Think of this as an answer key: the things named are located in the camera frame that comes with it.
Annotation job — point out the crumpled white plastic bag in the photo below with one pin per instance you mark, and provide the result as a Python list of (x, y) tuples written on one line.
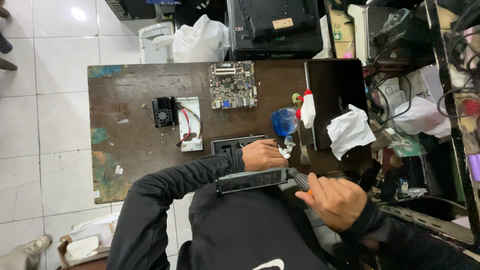
[(422, 116)]

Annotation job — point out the beige circuit board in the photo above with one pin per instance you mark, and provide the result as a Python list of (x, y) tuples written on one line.
[(340, 32)]

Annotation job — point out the torn cardboard box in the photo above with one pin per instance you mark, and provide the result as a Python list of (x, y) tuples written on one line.
[(80, 251)]

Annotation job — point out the white metal drive bracket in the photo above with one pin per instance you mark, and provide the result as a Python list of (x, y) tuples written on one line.
[(186, 112)]

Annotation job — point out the person's left fingers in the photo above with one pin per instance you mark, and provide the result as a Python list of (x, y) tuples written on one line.
[(280, 157)]

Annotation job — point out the black monitor with label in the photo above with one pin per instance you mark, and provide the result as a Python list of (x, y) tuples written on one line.
[(273, 33)]

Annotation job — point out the cluttered black metal rack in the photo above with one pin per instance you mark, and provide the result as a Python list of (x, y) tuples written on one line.
[(442, 112)]

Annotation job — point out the white shoe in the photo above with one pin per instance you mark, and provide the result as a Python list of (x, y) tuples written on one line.
[(36, 245)]

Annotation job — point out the white printer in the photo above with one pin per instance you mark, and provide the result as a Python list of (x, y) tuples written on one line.
[(153, 45)]

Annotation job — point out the small white tissue wad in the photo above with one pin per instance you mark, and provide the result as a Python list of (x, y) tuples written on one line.
[(287, 150)]

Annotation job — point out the green computer motherboard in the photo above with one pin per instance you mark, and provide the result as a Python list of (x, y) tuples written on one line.
[(232, 85)]

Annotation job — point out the person's left hand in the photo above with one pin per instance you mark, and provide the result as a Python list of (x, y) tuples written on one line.
[(262, 155)]

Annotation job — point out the black mini computer case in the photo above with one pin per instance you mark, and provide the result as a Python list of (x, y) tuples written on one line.
[(249, 180)]

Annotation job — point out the person's right hand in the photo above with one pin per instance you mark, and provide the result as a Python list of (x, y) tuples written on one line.
[(337, 202)]

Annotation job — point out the blue spray bottle white head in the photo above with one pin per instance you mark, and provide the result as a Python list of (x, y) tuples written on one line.
[(287, 120)]

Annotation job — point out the person's black shirt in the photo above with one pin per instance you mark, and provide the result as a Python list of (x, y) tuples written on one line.
[(247, 232)]

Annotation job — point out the black electronic device with vents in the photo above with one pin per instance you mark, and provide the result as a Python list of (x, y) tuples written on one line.
[(127, 8)]

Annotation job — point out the black heatsink with fan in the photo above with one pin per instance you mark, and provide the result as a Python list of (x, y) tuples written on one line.
[(164, 111)]

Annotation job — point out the large crumpled white tissue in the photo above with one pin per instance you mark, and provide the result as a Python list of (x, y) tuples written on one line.
[(348, 131)]

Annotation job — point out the scattered small screws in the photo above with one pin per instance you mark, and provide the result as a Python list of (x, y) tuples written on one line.
[(165, 138)]

